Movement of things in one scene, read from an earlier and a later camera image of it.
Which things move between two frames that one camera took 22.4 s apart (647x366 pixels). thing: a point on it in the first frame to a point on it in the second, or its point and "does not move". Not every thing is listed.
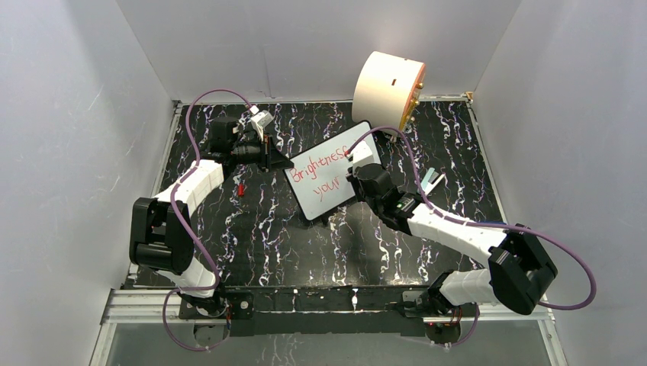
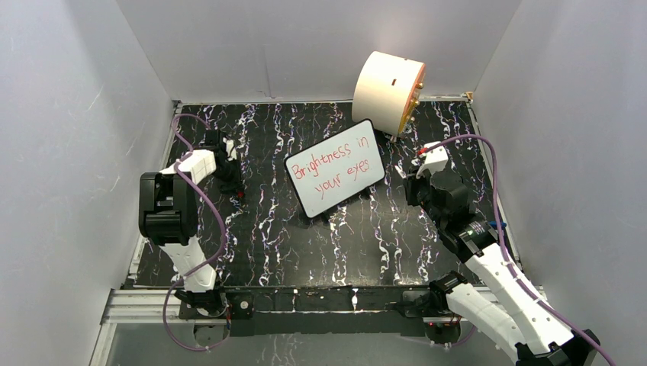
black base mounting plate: [317, 311] does not move
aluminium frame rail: [161, 306] does not move
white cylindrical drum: [387, 91] does not move
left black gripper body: [265, 154] to [230, 178]
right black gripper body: [355, 180] to [418, 192]
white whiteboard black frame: [318, 179] does not move
